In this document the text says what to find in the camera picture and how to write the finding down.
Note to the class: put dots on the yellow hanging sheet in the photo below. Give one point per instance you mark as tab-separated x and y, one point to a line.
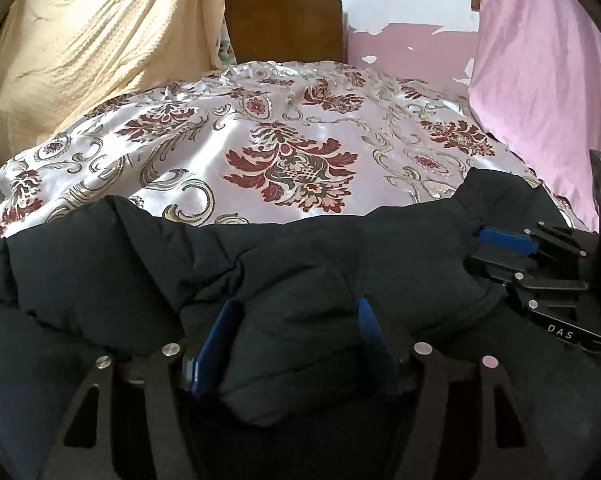
61	58

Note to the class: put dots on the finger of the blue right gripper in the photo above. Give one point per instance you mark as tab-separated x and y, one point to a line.
521	243

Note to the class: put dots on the pink curtain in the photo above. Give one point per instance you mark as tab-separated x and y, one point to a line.
536	86

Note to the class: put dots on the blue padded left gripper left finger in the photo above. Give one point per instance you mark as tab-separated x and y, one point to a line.
126	420

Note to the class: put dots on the wooden headboard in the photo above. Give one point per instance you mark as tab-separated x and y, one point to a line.
286	30

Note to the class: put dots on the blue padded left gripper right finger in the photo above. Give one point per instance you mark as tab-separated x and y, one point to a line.
464	421

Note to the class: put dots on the floral satin bedspread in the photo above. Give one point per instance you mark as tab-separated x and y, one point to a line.
260	142

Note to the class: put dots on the black padded jacket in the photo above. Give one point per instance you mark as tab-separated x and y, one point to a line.
304	395

